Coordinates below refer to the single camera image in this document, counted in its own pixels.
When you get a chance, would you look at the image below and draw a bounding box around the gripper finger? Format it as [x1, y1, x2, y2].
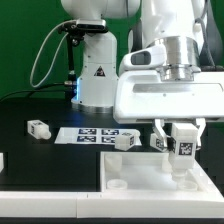
[153, 119, 170, 152]
[196, 118, 206, 148]

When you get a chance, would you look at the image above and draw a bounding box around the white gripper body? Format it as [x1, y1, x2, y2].
[113, 70, 224, 124]

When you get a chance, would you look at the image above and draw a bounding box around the white square table top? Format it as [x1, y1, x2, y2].
[100, 152, 224, 204]

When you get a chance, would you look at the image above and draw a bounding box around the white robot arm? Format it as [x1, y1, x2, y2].
[61, 0, 224, 151]

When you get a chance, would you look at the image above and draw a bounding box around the white L-shaped fence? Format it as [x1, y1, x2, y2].
[0, 156, 224, 220]

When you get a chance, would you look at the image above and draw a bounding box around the sheet with fiducial markers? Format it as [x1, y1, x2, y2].
[55, 127, 140, 145]

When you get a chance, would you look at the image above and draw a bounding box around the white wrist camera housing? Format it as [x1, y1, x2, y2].
[119, 44, 167, 74]

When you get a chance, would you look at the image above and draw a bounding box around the camera on black stand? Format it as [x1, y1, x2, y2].
[57, 19, 108, 100]

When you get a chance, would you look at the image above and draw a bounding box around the grey camera cable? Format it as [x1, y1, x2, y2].
[29, 20, 78, 90]

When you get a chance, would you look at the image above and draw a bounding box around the black cable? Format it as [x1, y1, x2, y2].
[0, 82, 76, 103]

